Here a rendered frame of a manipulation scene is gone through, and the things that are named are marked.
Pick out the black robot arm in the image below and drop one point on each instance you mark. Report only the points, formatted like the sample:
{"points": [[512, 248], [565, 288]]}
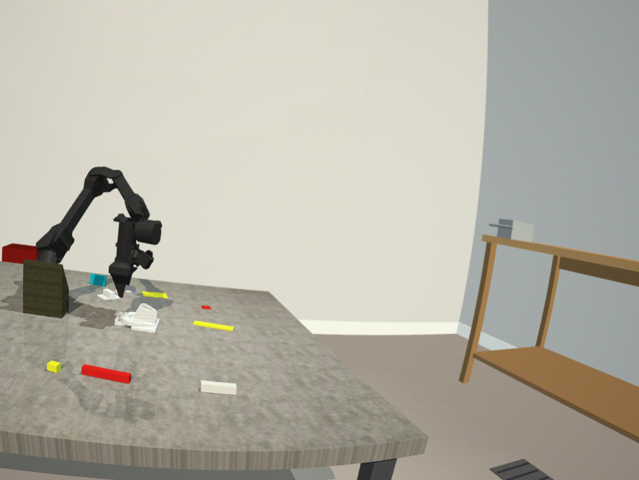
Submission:
{"points": [[58, 240]]}

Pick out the teal rectangular block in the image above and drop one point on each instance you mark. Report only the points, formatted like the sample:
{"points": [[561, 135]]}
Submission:
{"points": [[99, 280]]}

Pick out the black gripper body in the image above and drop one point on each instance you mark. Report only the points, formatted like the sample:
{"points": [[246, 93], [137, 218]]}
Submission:
{"points": [[121, 265]]}

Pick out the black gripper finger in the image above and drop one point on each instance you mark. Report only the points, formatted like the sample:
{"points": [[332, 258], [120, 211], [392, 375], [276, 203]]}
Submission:
{"points": [[120, 283], [129, 279]]}

